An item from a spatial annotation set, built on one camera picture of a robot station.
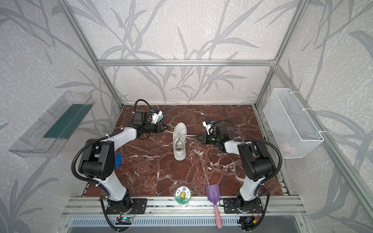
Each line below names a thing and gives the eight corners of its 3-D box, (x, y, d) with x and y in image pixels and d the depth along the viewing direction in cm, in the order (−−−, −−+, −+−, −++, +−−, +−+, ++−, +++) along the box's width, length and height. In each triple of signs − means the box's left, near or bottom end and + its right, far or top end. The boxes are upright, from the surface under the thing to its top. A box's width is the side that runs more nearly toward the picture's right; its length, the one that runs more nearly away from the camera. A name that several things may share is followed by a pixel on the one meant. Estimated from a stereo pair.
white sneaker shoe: (171, 160, 92) (169, 153, 84) (175, 126, 109) (174, 117, 101) (186, 160, 92) (185, 153, 84) (187, 126, 109) (187, 117, 101)
